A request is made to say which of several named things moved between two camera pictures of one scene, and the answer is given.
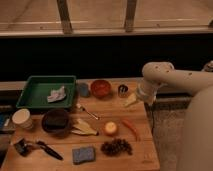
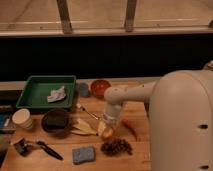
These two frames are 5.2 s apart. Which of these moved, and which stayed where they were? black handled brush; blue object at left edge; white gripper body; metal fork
Moved: white gripper body
Stayed: black handled brush; blue object at left edge; metal fork
